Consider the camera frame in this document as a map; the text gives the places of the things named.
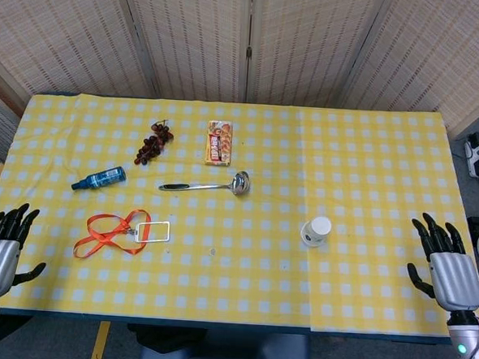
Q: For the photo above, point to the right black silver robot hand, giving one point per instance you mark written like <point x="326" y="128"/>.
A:
<point x="457" y="282"/>

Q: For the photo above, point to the white paper cup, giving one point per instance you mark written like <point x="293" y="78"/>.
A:
<point x="320" y="227"/>
<point x="306" y="237"/>

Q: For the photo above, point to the yellow white checkered tablecloth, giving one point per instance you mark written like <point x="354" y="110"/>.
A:
<point x="386" y="176"/>
<point x="219" y="247"/>

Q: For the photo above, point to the dark red grape bunch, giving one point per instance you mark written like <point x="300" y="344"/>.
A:
<point x="154" y="143"/>

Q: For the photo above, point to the blue spray bottle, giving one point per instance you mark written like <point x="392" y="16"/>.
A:
<point x="101" y="178"/>

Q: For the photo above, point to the orange snack package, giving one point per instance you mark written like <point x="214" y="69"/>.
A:
<point x="219" y="143"/>

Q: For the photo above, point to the white power strip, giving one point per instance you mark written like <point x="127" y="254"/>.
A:
<point x="477" y="155"/>

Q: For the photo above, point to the clear white badge holder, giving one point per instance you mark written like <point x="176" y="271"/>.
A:
<point x="153" y="232"/>

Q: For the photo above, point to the woven folding screen panel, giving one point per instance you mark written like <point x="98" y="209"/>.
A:
<point x="61" y="30"/>
<point x="191" y="38"/>
<point x="308" y="45"/>
<point x="434" y="53"/>

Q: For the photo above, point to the stainless steel ladle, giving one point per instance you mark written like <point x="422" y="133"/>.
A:
<point x="206" y="186"/>

